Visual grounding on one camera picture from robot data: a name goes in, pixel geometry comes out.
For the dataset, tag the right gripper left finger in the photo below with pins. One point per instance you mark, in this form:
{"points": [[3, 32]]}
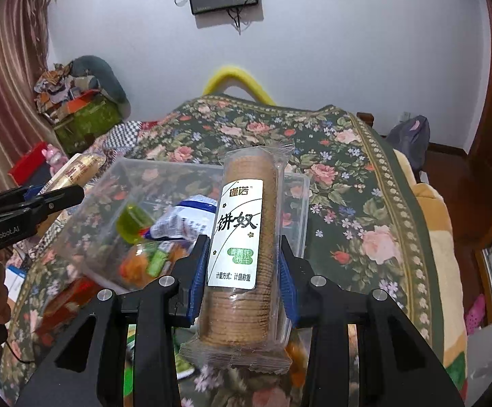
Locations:
{"points": [[86, 367]]}

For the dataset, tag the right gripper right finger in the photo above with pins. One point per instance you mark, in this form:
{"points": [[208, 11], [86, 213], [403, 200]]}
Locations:
{"points": [[396, 365]]}

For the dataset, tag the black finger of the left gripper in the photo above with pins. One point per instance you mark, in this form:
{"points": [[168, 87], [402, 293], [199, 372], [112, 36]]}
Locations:
{"points": [[54, 201]]}

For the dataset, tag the cream biscuit tube pack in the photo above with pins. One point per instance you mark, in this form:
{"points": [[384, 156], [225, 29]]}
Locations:
{"points": [[77, 171]]}

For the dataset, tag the red chip bag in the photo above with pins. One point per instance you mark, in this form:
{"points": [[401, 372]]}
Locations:
{"points": [[67, 304]]}

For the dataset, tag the round cracker roll pack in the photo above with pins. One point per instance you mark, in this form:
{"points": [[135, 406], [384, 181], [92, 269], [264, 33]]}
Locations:
{"points": [[238, 324]]}

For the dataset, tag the green jelly cup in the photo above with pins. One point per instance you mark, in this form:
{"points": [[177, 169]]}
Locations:
{"points": [[132, 223]]}

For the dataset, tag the blue white snack packet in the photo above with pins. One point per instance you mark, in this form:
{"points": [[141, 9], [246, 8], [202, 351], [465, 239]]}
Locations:
{"points": [[187, 220]]}

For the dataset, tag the pink plush toy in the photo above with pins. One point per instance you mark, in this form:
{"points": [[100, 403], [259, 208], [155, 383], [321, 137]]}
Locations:
{"points": [[55, 158]]}

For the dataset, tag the white blue cardboard box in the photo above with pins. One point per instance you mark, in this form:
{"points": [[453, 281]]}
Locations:
{"points": [[14, 279]]}

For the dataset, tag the clear plastic storage box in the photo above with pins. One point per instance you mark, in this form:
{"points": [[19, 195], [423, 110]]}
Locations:
{"points": [[90, 241]]}

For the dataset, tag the patchwork quilt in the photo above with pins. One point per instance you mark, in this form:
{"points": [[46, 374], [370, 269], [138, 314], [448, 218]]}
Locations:
{"points": [[120, 139]]}

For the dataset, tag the floral green bedspread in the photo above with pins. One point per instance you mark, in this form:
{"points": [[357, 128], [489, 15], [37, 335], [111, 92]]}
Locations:
{"points": [[363, 227]]}

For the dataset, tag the grey pillow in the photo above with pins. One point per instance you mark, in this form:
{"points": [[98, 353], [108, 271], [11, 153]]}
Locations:
{"points": [[102, 71]]}

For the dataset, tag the beige fleece blanket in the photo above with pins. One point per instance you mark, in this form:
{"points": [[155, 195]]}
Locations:
{"points": [[440, 230]]}

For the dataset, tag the striped red curtain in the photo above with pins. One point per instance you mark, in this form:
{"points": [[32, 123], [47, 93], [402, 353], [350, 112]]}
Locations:
{"points": [[23, 59]]}

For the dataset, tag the yellow headboard rim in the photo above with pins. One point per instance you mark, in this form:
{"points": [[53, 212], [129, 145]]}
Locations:
{"points": [[234, 75]]}

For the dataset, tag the purple bag by wall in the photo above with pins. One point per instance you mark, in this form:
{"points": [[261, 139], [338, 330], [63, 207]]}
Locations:
{"points": [[411, 137]]}

